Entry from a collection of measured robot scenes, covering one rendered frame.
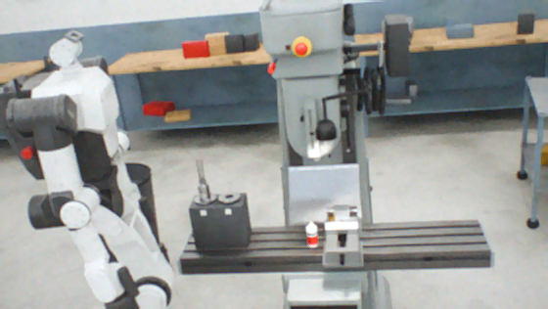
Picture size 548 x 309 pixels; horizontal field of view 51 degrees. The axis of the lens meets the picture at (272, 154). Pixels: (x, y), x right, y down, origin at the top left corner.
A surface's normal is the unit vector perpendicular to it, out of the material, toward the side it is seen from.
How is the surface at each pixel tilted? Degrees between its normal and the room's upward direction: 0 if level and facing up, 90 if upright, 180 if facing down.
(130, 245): 115
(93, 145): 98
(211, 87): 90
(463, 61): 90
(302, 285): 0
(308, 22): 90
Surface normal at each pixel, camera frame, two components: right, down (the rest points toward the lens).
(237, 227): -0.09, 0.40
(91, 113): 0.73, 0.11
